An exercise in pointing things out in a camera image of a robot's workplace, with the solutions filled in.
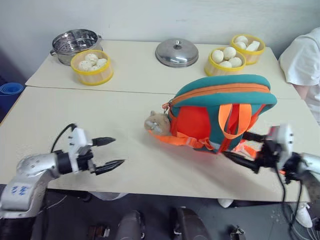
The white oblong steamed bun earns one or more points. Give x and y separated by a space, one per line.
253 46

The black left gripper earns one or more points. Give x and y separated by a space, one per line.
85 160

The stainless steel pot lid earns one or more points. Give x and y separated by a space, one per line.
176 53

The orange and teal backpack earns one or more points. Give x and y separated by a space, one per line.
195 117

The white shoe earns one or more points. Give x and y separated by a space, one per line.
304 215
225 202

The stainless steel steamer pot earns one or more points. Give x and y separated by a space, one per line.
72 40

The yellow-rimmed basket with three buns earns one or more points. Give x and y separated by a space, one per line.
256 56

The dark rounded shape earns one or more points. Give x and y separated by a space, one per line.
190 225
131 226

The yellow-rimmed basket with four buns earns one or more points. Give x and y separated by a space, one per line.
212 70

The speckled steamed bun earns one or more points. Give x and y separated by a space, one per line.
84 65
91 57
102 62
94 68

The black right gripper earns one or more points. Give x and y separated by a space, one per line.
270 156

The yellow-rimmed basket with speckled buns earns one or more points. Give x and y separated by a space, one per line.
92 76

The white round steamed bun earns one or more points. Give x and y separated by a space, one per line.
225 64
235 62
217 56
240 45
229 53
240 39

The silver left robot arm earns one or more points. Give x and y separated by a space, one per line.
27 172

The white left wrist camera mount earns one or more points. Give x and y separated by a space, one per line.
79 138

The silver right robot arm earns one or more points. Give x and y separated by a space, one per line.
308 162

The person in white shirt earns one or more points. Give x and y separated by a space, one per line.
302 62

